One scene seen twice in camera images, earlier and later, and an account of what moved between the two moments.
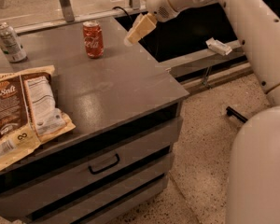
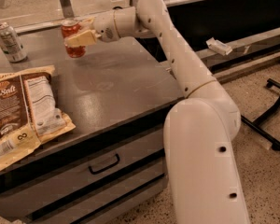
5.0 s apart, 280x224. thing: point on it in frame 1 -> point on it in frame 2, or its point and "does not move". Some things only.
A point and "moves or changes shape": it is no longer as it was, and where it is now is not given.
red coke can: [93, 40] moves or changes shape
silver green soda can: [8, 42] does not move
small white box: [217, 46] does not move
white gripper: [157, 2] -> [105, 26]
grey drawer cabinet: [124, 107] does not move
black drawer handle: [94, 172] does not move
